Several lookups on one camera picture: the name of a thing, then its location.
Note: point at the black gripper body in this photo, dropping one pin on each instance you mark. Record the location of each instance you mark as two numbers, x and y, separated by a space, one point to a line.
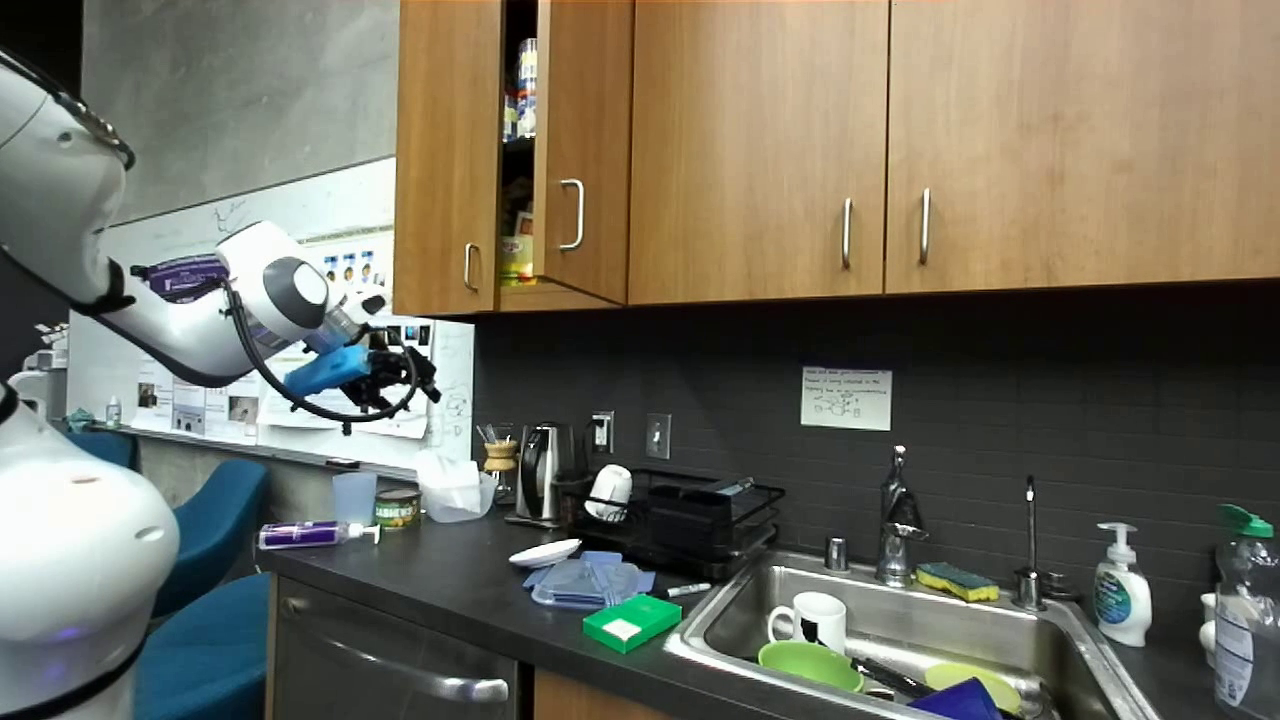
383 361

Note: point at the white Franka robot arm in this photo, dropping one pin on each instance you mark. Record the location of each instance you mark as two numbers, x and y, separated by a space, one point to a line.
64 560

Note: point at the white bottle in cabinet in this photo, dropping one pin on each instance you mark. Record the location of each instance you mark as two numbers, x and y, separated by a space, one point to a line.
524 85

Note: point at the white crumpled tissue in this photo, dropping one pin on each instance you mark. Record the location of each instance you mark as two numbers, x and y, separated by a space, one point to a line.
446 472

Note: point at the research poster with photos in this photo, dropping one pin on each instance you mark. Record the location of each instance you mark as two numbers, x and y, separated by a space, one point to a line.
374 266

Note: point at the glass carafe wooden collar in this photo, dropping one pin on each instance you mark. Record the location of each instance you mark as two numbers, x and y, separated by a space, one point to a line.
497 456

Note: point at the clear plastic container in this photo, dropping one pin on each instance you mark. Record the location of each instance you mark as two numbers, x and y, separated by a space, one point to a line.
458 507

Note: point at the green label jar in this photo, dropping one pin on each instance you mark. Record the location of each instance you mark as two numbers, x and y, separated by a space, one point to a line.
397 510

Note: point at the translucent plastic cup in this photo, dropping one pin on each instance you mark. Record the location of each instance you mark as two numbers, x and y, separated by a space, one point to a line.
354 503

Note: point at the yellow jar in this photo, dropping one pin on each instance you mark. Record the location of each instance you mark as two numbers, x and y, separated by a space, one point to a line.
523 254

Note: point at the purple header research poster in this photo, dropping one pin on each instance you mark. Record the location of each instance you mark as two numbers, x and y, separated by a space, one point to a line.
242 404

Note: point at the white whiteboard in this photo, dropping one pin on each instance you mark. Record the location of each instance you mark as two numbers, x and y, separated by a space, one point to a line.
342 203

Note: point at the purple bottle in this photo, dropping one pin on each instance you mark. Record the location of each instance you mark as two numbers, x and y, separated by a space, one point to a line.
303 533

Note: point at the white plate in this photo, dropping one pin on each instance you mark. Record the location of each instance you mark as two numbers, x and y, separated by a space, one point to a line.
545 553

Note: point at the blue chair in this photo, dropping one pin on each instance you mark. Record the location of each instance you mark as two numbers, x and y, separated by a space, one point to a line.
221 520
201 655

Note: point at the stainless steel dishwasher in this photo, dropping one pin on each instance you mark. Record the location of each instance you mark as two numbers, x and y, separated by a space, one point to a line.
387 655

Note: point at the wooden false drawer panel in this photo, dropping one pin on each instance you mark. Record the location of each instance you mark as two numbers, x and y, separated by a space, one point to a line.
587 701

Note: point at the small steel sink knob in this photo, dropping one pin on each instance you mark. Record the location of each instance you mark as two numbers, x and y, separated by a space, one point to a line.
837 553

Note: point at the white mug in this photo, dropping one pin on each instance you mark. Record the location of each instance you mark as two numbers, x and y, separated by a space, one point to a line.
819 623

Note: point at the green bowl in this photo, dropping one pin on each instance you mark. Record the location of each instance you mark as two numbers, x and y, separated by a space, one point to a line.
807 665

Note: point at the dark kitchen faucet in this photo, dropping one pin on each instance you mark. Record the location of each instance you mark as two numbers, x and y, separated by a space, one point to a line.
902 512

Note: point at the stainless steel sink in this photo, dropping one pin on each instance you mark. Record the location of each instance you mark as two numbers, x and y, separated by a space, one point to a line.
880 623

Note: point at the yellow green sponge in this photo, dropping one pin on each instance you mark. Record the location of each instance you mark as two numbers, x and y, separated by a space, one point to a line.
957 580

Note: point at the dark blue dish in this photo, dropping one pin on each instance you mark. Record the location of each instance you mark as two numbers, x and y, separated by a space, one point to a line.
957 701

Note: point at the yellow green plate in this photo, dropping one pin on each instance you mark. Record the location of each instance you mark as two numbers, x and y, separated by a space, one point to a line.
973 681

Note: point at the thin steel tap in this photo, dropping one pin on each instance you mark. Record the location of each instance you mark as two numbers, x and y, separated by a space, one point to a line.
1029 533

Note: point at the white soap dispenser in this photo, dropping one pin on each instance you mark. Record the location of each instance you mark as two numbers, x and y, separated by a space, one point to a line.
1120 592

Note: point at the green cap spray bottle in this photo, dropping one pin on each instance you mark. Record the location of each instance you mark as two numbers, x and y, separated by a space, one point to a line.
1242 600

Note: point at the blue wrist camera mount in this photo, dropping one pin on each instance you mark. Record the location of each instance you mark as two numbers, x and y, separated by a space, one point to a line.
324 366

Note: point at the white paper wall sign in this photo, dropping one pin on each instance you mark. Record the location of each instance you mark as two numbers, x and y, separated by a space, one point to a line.
847 399

